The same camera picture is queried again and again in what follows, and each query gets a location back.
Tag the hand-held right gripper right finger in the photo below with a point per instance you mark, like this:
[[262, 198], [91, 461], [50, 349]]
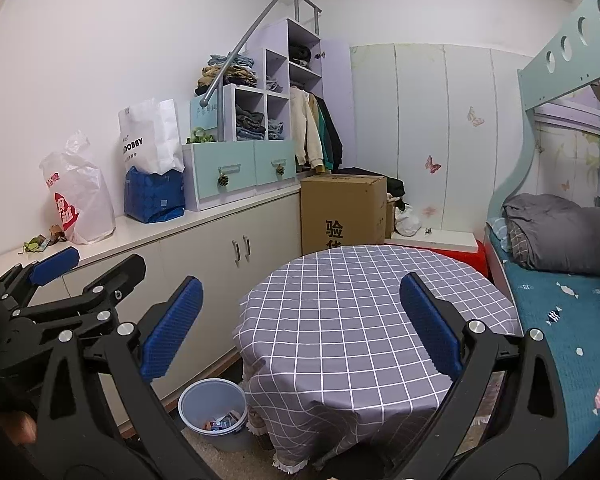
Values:
[[430, 325]]

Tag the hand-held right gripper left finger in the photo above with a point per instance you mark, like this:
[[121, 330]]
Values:
[[172, 327]]

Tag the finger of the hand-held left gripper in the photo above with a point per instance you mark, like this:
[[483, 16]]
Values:
[[115, 275], [55, 263]]

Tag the blue plastic bin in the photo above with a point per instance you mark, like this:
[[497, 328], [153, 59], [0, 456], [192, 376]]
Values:
[[195, 400]]

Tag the blue snack packet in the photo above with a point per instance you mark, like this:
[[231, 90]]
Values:
[[227, 419]]

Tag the person's left hand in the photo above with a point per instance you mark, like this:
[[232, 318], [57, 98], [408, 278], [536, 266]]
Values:
[[20, 427]]

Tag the small green wrapper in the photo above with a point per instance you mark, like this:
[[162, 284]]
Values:
[[34, 245]]

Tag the small brown wrapper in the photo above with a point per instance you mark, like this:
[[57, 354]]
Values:
[[56, 235]]

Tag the white plastic bag red print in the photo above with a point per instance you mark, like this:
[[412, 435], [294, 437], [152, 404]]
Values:
[[85, 195]]

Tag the grey checked tablecloth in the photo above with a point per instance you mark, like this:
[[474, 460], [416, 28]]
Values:
[[355, 320]]

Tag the red plastic stool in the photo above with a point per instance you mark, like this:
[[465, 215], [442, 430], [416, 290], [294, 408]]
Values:
[[472, 259]]

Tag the white low cabinet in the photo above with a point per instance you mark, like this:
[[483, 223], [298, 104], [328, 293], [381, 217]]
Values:
[[205, 250]]

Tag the blue woven bag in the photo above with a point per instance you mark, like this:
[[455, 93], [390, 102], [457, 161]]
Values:
[[152, 197]]

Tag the white low platform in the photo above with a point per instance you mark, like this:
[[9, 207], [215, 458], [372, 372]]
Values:
[[440, 239]]

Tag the small white plastic bag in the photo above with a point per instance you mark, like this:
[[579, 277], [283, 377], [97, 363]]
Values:
[[407, 222]]

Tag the checked pillow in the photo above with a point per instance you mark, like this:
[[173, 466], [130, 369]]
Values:
[[515, 240]]

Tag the teal candy print bedsheet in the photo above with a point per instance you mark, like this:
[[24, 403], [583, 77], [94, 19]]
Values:
[[570, 320]]

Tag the pine cone pendant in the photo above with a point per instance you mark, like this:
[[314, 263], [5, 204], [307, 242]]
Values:
[[223, 180], [280, 170]]

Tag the white paper shopping bag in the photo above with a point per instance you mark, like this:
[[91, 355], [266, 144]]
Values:
[[147, 130]]

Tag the large cardboard box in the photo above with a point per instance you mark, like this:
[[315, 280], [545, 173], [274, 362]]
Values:
[[340, 205]]

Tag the pink butterfly sticker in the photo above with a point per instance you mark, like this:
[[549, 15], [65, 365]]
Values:
[[432, 164]]

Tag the grey duvet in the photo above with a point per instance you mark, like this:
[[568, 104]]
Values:
[[565, 235]]

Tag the green plastic ornament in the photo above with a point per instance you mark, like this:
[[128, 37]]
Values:
[[200, 136]]

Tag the light blue box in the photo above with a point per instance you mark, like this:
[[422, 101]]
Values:
[[205, 115]]

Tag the folded grey jeans pile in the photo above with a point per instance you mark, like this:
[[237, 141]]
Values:
[[250, 125]]

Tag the black hanging jacket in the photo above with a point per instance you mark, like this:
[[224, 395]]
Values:
[[336, 140]]

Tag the green hanging jacket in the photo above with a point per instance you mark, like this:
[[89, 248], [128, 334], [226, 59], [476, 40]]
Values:
[[325, 140]]

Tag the pale butterfly sticker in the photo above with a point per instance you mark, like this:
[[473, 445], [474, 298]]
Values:
[[475, 116]]

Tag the white wardrobe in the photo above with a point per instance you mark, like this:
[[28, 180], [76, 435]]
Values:
[[415, 110]]

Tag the small folded clothes pile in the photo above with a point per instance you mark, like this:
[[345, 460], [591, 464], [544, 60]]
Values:
[[276, 130]]

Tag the stack of folded clothes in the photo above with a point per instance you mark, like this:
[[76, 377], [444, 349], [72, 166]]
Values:
[[225, 77]]

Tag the cream hanging jacket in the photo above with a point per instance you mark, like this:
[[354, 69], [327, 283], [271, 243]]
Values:
[[307, 130]]

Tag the lilac stepped cube shelf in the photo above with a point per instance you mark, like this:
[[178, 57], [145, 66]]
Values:
[[275, 60]]

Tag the white shelf with clothes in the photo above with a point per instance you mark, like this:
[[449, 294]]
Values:
[[250, 30]]

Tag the black folded clothes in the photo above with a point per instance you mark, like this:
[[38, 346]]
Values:
[[300, 56]]

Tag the teal bunk bed frame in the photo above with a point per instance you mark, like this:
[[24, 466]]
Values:
[[555, 80]]

